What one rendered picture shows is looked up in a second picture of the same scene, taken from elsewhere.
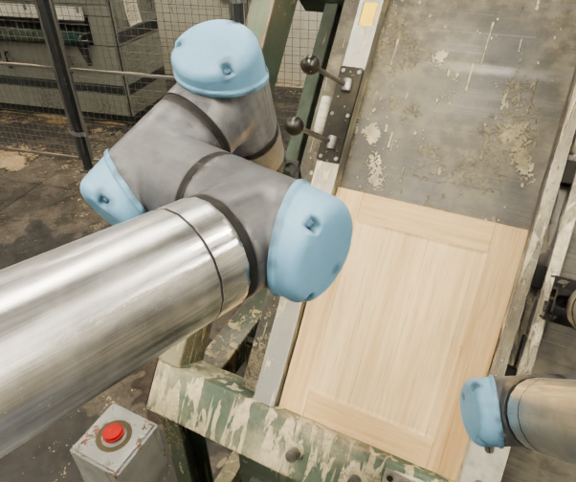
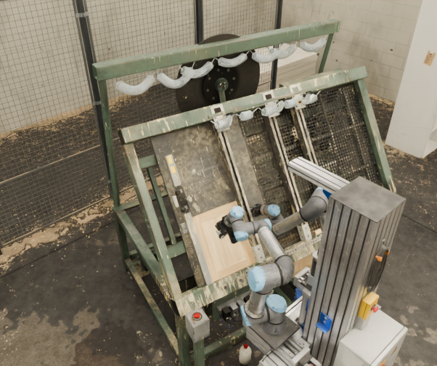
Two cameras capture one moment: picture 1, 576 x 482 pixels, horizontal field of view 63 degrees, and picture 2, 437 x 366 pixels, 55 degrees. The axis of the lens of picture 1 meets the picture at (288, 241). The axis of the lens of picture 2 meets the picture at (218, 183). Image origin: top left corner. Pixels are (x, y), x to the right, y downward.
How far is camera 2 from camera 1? 2.28 m
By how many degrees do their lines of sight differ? 45
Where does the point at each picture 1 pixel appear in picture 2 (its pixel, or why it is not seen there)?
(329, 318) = (210, 250)
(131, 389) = not seen: outside the picture
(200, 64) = (240, 213)
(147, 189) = (248, 231)
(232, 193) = (263, 224)
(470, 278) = not seen: hidden behind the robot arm
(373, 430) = (235, 267)
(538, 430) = (280, 230)
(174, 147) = (247, 225)
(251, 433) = (213, 293)
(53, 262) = (270, 236)
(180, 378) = (185, 298)
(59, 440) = not seen: outside the picture
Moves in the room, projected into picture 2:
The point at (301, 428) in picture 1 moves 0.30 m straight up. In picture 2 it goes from (223, 280) to (223, 250)
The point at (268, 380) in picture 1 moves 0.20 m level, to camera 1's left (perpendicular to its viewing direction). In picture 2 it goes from (207, 277) to (190, 296)
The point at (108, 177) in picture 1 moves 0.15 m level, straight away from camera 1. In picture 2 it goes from (244, 233) to (218, 230)
